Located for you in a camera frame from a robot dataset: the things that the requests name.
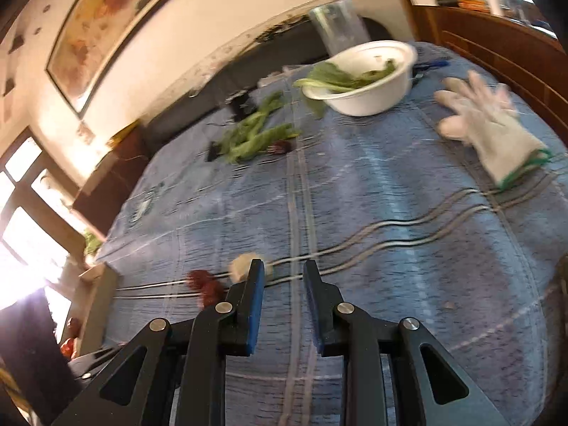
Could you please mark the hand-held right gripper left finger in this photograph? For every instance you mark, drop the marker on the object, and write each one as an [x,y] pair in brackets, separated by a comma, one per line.
[253,315]

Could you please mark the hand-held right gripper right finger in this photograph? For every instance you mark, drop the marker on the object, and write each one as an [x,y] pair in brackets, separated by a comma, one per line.
[313,315]

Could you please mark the pale sugarcane piece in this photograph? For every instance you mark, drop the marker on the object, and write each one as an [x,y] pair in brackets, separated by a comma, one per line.
[240,268]

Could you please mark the cardboard box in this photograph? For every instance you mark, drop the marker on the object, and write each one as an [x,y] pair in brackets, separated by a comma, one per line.
[97,306]

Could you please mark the red cherry tomato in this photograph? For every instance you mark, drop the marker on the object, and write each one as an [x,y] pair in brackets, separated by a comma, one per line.
[69,348]

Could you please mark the large wrinkled red date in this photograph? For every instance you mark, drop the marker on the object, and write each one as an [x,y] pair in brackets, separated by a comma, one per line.
[204,284]

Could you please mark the small red date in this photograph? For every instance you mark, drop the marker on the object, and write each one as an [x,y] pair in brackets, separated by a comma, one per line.
[282,146]

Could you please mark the green vegetable leaves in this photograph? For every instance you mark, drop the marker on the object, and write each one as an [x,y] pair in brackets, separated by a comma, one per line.
[255,135]

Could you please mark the small black device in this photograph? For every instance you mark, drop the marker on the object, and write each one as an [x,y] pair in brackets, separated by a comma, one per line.
[239,103]

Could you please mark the white bowl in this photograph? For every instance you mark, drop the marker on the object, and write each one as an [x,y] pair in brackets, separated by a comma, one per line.
[372,91]

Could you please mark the green leafy vegetable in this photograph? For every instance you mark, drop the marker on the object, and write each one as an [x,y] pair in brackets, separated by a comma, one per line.
[341,77]

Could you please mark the dark sofa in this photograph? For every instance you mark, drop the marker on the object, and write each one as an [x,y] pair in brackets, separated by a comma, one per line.
[222,71]

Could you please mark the window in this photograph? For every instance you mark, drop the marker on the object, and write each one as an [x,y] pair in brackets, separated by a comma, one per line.
[26,213]

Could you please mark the white glove green cuff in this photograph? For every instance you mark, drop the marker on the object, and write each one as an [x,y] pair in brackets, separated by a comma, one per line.
[488,120]

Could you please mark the blue pen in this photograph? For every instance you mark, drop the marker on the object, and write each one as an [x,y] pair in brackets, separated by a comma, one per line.
[430,64]

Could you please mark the clear glass jar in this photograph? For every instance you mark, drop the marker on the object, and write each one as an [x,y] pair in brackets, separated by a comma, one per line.
[339,22]

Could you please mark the wooden headboard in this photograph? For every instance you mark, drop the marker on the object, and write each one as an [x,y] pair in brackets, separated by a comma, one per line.
[488,44]

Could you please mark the framed wall picture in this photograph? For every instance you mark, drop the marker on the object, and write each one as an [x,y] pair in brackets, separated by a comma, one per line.
[111,22]

